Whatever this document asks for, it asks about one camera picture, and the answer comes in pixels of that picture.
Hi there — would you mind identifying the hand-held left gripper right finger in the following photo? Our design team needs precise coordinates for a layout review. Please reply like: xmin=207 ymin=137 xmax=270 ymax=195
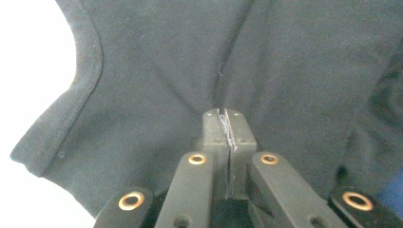
xmin=226 ymin=109 xmax=257 ymax=200

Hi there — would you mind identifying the black t-shirt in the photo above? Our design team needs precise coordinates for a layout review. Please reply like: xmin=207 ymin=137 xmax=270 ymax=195
xmin=9 ymin=0 xmax=403 ymax=219

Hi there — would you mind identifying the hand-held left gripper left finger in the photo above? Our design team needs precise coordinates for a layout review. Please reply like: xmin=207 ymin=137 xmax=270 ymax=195
xmin=201 ymin=108 xmax=230 ymax=200

